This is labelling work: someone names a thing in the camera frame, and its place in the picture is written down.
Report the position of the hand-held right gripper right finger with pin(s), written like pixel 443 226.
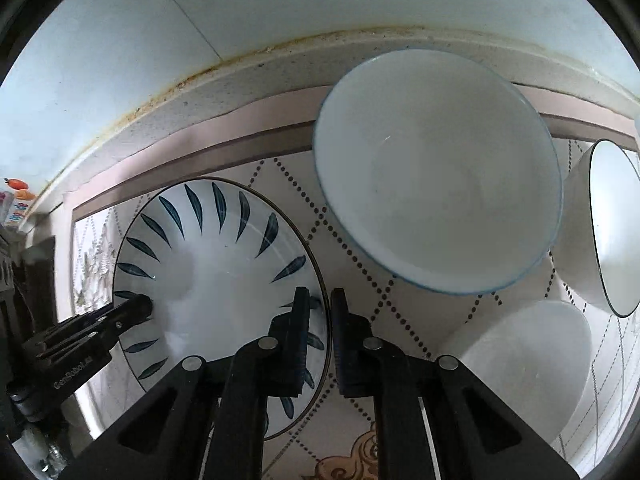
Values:
pixel 345 360

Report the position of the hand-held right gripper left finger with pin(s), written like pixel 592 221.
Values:
pixel 300 355

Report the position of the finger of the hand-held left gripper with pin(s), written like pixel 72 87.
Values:
pixel 105 322

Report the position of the white plate blue leaf pattern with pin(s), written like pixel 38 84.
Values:
pixel 215 280

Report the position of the white bowl blue rim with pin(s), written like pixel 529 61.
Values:
pixel 435 170

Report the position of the white bowl dark rim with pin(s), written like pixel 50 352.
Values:
pixel 615 230

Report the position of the white diamond-pattern tablecloth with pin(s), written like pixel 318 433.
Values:
pixel 400 312

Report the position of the colourful wall stickers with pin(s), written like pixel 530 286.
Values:
pixel 17 205

